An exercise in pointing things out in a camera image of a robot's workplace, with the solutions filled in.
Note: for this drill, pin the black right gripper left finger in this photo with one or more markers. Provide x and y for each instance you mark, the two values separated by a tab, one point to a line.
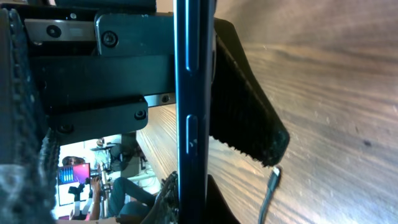
166	208

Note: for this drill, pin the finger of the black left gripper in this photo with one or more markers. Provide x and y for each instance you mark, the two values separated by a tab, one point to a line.
241	114

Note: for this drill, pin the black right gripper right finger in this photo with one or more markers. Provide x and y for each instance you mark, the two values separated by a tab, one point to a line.
217	210

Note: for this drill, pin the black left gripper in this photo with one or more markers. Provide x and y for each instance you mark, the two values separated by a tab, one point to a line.
69	73

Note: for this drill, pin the blue Galaxy smartphone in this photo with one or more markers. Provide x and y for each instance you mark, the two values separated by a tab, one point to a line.
193	33

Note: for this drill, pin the seated person in background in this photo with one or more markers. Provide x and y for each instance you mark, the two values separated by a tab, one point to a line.
129	201

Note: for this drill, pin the red blue monitor screen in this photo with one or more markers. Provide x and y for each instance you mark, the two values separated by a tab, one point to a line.
74	173

